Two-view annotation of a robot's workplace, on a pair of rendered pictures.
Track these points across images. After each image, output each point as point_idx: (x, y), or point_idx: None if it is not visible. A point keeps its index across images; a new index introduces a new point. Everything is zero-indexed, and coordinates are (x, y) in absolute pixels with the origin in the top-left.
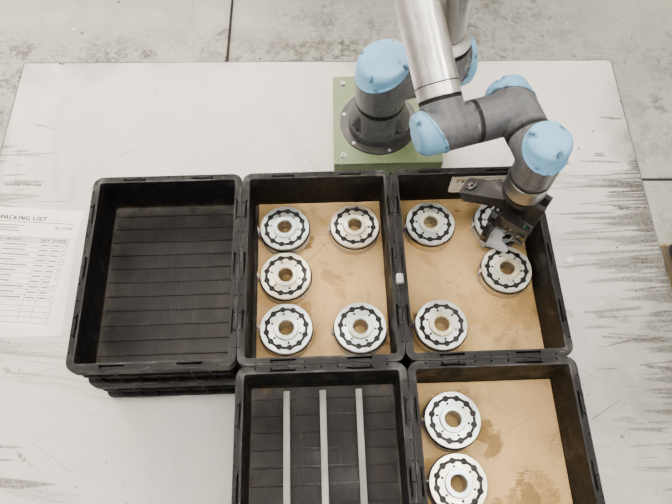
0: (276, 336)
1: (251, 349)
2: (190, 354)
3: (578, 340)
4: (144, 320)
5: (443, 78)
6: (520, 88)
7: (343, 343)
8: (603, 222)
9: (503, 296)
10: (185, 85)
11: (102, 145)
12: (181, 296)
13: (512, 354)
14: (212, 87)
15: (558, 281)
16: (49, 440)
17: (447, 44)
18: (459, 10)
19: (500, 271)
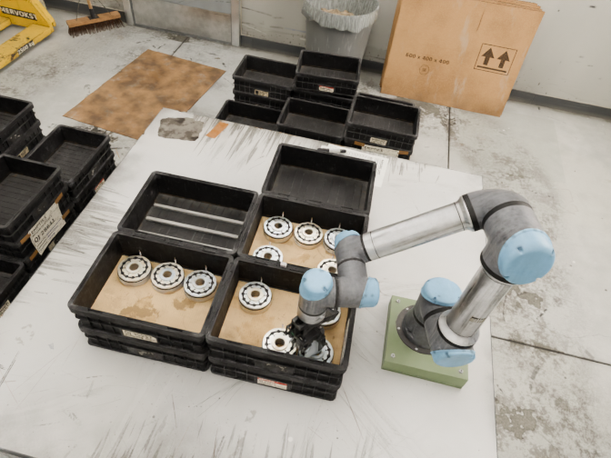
0: (275, 221)
1: (273, 215)
2: None
3: (227, 416)
4: (303, 183)
5: (372, 235)
6: (365, 284)
7: (261, 247)
8: None
9: None
10: (466, 241)
11: (423, 199)
12: (311, 197)
13: (217, 305)
14: (465, 253)
15: (254, 349)
16: (265, 164)
17: (394, 237)
18: (459, 305)
19: (278, 337)
